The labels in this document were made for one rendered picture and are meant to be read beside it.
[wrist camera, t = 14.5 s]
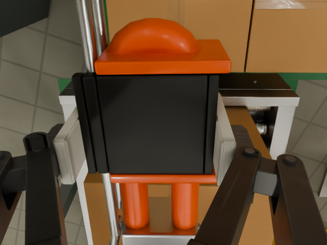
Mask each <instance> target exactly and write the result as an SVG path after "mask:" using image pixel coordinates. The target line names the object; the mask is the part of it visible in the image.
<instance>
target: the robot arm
mask: <svg viewBox="0 0 327 245"><path fill-rule="evenodd" d="M23 144H24V147H25V151H26V155H22V156H18V157H12V155H11V153H10V152H8V151H0V245H1V243H2V241H3V239H4V236H5V234H6V231H7V229H8V226H9V224H10V222H11V219H12V217H13V214H14V212H15V209H16V207H17V204H18V202H19V199H20V197H21V194H22V191H26V192H25V245H68V243H67V236H66V229H65V222H64V215H63V208H62V201H61V194H60V187H59V181H58V177H59V175H60V178H61V183H63V184H73V183H75V181H76V179H77V176H78V174H79V172H80V170H81V168H82V165H83V163H84V161H85V159H86V155H85V150H84V144H83V139H82V133H81V128H80V122H79V117H78V112H77V107H75V109H74V110H73V112H72V113H71V115H70V116H69V118H68V119H67V120H66V122H65V123H58V124H56V125H55V126H53V127H52V128H51V130H50V131H49V132H48V133H45V132H34V133H31V134H29V135H26V136H25V137H24V138H23ZM213 163H214V169H215V174H216V180H217V185H218V186H219V189H218V191H217V193H216V195H215V197H214V199H213V201H212V203H211V205H210V207H209V209H208V212H207V214H206V216H205V218H204V220H203V222H202V224H201V226H200V228H199V230H198V232H197V234H196V236H195V238H194V239H192V238H191V239H190V240H189V242H188V243H187V245H238V244H239V240H240V237H241V235H242V231H243V228H244V225H245V222H246V219H247V216H248V213H249V209H250V206H251V204H252V203H253V200H254V193H259V194H263V195H267V196H269V203H270V210H271V218H272V227H273V235H274V242H275V245H327V232H326V229H325V226H324V223H323V220H322V217H321V215H320V212H319V209H318V206H317V203H316V200H315V197H314V194H313V191H312V188H311V185H310V182H309V178H308V175H307V172H306V169H305V166H304V163H303V161H302V160H301V159H300V158H298V157H296V156H294V155H290V154H281V155H279V156H278V157H277V159H276V160H274V159H269V158H265V157H263V156H261V152H260V151H259V150H257V149H256V148H254V146H253V143H252V141H251V138H250V136H249V134H248V131H247V129H246V128H245V127H244V126H242V125H230V122H229V119H228V116H227V113H226V110H225V107H224V104H223V101H222V97H221V94H220V93H219V92H218V106H217V121H216V132H215V144H214V156H213Z"/></svg>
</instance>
